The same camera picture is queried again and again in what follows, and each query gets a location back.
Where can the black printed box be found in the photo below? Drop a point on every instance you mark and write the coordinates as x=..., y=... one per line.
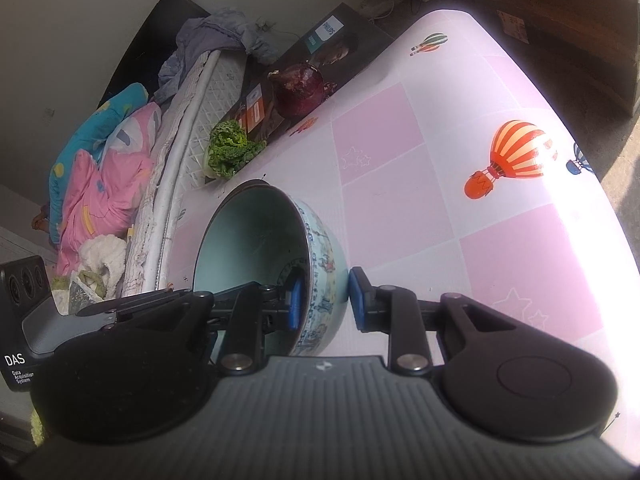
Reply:
x=345, y=35

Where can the large brown carton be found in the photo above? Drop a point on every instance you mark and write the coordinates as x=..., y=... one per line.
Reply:
x=575, y=20

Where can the grey clothing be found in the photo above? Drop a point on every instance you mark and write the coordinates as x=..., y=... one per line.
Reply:
x=200, y=35

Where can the green napa cabbage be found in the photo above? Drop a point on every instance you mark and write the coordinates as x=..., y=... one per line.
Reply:
x=230, y=145

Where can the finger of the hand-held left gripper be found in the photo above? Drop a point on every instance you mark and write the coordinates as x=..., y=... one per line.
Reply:
x=125, y=302

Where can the white fluffy cloth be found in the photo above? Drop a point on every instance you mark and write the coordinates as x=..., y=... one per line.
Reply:
x=105, y=255

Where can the pink quilt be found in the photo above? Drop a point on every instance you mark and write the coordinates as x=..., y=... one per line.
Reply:
x=100, y=195

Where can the blue patterned ceramic bowl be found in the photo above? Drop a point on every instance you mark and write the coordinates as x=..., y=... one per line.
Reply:
x=250, y=240

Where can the white quilted mattress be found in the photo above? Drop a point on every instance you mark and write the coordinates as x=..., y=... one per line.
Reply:
x=215, y=95

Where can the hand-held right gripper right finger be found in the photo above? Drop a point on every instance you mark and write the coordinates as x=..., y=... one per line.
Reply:
x=357, y=305

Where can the black headboard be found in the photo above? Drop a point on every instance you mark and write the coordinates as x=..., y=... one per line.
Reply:
x=150, y=35

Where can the green patterned pillow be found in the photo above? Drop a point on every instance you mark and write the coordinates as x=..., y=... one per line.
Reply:
x=82, y=295

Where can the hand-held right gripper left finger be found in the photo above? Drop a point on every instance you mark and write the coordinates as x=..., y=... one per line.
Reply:
x=294, y=305

